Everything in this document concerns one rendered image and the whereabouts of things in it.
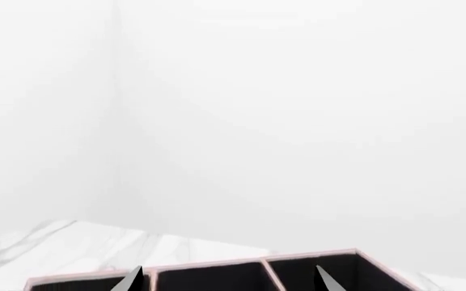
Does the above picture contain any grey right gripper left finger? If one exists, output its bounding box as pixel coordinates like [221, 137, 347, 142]
[109, 264, 144, 291]

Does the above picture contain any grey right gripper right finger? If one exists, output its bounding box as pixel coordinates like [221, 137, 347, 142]
[316, 264, 344, 291]

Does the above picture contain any pink caddy with black lining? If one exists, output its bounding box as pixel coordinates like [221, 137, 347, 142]
[24, 247, 423, 291]

